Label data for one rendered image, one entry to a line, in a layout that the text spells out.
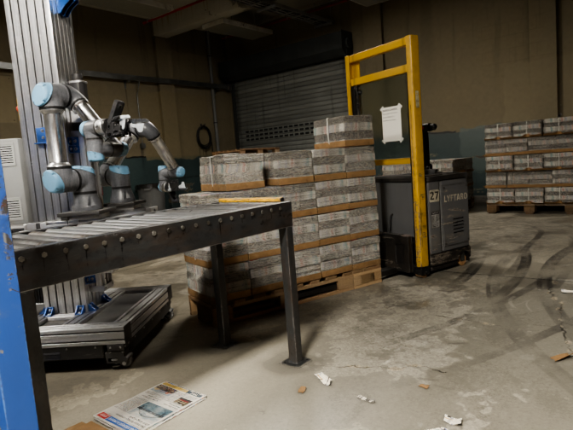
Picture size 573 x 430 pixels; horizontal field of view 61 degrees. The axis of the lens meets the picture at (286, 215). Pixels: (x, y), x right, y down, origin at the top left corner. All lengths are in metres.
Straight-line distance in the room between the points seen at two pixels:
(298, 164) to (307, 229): 0.46
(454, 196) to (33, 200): 3.08
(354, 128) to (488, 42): 6.09
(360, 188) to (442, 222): 0.83
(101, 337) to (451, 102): 8.01
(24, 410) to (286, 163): 2.34
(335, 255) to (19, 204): 2.05
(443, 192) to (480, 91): 5.47
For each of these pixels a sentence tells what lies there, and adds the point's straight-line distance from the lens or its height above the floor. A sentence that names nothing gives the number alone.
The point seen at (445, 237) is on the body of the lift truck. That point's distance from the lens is 4.21.
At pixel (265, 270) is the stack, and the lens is 3.28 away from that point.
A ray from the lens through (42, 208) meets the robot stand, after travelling 3.06.
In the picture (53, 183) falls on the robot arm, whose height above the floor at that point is 0.97.
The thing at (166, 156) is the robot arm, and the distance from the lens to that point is 3.53.
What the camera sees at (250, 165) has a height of 0.98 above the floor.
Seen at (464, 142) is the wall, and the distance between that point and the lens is 9.53.
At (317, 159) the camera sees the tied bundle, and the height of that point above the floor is 0.99.
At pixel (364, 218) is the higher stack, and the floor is 0.52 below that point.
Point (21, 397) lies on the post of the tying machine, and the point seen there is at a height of 0.47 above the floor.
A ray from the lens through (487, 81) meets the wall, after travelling 9.48.
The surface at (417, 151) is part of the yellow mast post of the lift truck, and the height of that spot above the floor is 0.99.
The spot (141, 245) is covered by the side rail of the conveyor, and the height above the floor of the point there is 0.74.
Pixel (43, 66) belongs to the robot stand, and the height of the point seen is 1.60.
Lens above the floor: 0.99
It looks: 6 degrees down
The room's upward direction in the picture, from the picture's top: 4 degrees counter-clockwise
